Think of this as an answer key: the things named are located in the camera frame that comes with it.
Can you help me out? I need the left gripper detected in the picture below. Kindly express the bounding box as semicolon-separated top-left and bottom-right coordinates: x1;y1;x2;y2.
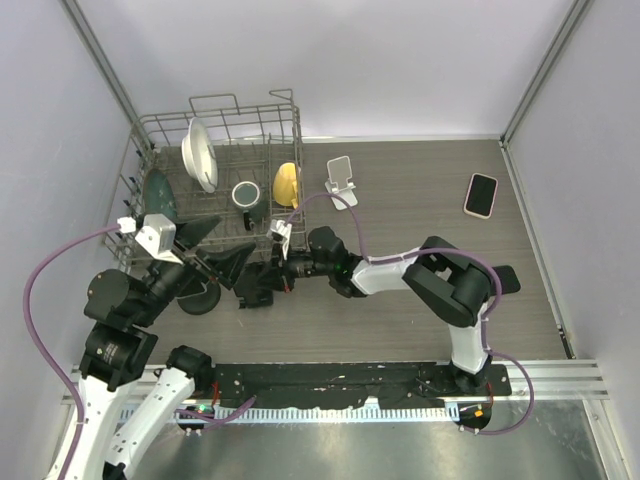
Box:
134;214;255;324

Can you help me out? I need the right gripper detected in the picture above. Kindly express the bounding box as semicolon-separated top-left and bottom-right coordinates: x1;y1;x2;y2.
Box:
253;241;334;293

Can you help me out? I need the black folding phone stand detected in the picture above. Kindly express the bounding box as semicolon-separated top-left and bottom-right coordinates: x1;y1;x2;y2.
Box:
233;262;274;309

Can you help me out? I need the black round base stand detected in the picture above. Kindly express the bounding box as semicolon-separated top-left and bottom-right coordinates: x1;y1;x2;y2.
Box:
177;284;221;316

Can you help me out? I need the white folding phone stand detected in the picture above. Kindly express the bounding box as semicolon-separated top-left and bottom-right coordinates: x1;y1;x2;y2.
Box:
325;156;358;211

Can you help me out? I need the black phone pink case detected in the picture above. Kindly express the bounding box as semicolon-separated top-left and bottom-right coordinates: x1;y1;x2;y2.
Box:
463;173;499;220

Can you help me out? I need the black phone clear case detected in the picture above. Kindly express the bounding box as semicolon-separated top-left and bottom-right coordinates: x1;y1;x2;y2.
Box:
191;280;208;295

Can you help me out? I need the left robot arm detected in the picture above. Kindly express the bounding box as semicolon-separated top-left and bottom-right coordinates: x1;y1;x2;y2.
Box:
47;214;255;479

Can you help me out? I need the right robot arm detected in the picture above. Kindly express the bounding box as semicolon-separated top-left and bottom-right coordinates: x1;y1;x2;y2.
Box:
234;226;503;395

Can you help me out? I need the dark green mug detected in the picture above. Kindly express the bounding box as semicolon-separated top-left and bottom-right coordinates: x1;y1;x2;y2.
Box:
232;181;268;231

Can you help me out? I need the teal plate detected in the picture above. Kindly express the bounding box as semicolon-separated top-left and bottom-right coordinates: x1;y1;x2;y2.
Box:
142;168;178;221

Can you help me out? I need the yellow cup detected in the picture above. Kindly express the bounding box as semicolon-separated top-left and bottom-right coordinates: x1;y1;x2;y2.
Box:
272;162;299;209

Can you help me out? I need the white bowl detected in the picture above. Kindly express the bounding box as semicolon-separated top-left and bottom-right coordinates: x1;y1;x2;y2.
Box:
181;117;218;193

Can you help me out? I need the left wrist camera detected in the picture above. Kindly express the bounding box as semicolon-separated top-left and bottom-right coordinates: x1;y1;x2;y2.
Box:
135;214;183;265

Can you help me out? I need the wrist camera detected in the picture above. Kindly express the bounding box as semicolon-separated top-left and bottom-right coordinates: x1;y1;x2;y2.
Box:
267;219;292;260
135;214;183;265

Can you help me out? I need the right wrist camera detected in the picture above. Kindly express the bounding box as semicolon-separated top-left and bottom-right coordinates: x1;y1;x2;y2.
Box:
267;219;292;260

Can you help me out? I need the wire dish rack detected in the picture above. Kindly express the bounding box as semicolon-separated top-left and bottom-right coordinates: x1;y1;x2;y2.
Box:
109;88;306;259

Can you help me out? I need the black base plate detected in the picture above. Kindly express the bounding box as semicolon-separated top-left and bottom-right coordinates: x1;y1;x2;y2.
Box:
210;362;512;410

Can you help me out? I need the white slotted cable duct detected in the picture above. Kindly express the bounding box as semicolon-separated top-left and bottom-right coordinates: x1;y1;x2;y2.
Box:
119;399;459;425

